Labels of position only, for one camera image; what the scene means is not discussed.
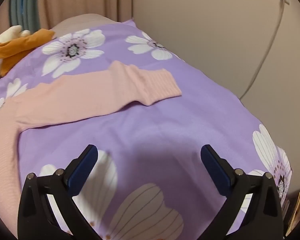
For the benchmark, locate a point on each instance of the pink pillow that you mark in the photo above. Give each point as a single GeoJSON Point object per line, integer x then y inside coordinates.
{"type": "Point", "coordinates": [81, 22]}

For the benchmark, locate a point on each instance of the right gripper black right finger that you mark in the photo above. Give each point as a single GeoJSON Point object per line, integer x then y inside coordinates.
{"type": "Point", "coordinates": [263, 218]}

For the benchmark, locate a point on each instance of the white orange goose plush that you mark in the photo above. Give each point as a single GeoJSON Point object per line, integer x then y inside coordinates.
{"type": "Point", "coordinates": [16, 43]}

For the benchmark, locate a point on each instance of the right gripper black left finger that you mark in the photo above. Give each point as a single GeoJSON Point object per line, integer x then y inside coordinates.
{"type": "Point", "coordinates": [36, 219]}

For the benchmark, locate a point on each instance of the purple floral bed sheet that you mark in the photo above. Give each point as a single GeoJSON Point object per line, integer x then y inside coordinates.
{"type": "Point", "coordinates": [149, 181]}

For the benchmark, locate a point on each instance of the pink ribbed sweater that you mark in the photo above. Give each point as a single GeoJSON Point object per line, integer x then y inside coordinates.
{"type": "Point", "coordinates": [68, 99]}

